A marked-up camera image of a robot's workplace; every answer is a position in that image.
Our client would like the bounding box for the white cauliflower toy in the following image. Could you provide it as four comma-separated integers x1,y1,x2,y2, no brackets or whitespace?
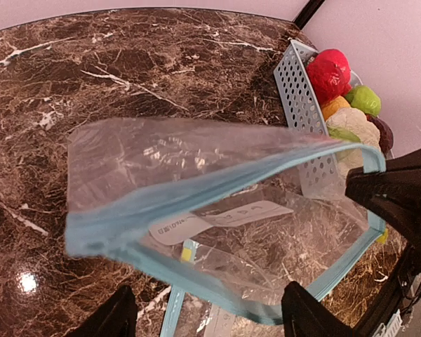
326,107,381,178

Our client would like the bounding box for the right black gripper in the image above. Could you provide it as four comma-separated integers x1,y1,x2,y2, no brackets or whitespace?
345,149,421,265

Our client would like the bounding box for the right black frame post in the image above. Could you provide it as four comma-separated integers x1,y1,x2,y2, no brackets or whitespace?
293,0,325,30

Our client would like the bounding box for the light blue plastic basket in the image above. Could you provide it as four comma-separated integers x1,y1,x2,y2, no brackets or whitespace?
274,39,349,199

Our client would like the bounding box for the white slotted cable duct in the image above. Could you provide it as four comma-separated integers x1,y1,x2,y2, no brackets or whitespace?
372,309,403,337

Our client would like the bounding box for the dark red pomegranate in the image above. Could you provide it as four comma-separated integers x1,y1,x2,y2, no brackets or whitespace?
366,114,394,154

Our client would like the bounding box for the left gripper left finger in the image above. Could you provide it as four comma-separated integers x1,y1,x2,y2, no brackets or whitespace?
66,285,138,337

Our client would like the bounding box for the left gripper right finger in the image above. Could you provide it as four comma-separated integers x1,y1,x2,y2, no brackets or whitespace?
281,281,354,337

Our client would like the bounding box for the green apple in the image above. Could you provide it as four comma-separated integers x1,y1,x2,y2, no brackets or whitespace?
345,85,382,117

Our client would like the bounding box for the orange fruit toy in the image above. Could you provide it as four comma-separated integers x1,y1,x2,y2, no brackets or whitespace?
320,95,350,121

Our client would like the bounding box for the clear zip bag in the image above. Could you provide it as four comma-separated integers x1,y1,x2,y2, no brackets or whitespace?
159,238,239,337
65,118,385,325

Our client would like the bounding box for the red round fruit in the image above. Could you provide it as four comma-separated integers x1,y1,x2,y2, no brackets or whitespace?
306,49,352,105

